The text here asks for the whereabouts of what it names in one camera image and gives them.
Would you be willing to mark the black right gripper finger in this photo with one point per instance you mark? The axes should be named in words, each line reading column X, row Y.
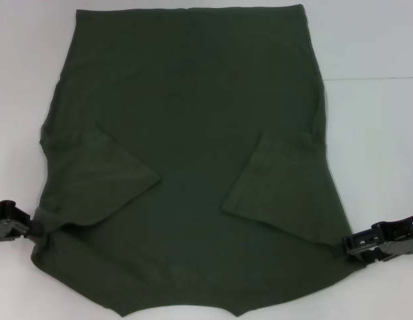
column 363, row 241
column 371, row 260

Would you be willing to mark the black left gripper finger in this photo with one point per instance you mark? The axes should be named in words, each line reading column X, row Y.
column 34, row 238
column 17, row 216

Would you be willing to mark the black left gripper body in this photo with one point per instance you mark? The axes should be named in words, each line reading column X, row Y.
column 1, row 228

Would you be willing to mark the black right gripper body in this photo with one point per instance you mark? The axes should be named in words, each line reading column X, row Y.
column 403, row 238

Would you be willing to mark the dark green shirt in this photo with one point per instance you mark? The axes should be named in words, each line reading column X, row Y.
column 193, row 116

